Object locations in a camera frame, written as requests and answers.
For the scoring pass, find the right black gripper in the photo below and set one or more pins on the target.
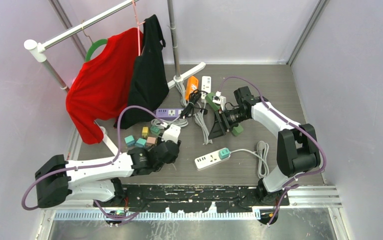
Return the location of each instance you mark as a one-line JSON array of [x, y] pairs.
[[221, 125]]

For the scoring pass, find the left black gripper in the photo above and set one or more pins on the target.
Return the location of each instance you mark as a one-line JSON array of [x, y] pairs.
[[159, 139]]

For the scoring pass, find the green power strip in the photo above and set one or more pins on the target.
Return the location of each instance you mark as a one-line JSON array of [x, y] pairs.
[[236, 130]]

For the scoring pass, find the pink plug adapter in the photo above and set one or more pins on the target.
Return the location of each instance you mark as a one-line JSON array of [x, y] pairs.
[[150, 141]]

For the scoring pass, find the green adapter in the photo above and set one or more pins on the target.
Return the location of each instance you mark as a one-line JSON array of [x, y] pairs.
[[155, 130]]

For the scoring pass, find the teal adapters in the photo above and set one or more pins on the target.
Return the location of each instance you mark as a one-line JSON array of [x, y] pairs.
[[224, 153]]

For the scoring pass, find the white power strip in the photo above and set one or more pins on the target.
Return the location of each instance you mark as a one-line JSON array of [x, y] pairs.
[[206, 84], [208, 160]]

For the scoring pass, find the yellow plug adapter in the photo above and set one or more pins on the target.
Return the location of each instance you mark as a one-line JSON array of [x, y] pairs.
[[145, 132]]

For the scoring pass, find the purple power strip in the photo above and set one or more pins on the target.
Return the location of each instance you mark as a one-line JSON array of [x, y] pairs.
[[168, 114]]

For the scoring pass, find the orange power strip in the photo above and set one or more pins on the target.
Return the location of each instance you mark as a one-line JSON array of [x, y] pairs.
[[192, 85]]

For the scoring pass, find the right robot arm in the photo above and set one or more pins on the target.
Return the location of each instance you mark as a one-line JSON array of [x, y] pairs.
[[296, 153]]

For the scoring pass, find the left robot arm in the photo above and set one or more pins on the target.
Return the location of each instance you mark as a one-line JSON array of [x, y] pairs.
[[59, 180]]

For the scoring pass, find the red t-shirt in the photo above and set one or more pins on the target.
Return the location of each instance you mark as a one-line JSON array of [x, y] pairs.
[[101, 88]]

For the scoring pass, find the green clothes hanger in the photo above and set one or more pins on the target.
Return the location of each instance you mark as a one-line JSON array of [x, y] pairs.
[[94, 46]]

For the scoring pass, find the pink clothes hanger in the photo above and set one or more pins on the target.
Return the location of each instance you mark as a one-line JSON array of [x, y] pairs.
[[138, 27]]

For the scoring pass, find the metal clothes rack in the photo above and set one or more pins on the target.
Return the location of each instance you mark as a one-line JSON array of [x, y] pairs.
[[37, 49]]

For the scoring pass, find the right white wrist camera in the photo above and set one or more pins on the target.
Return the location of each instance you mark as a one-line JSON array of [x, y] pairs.
[[219, 100]]

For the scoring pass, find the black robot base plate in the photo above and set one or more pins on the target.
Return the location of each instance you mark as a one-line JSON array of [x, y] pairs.
[[193, 198]]

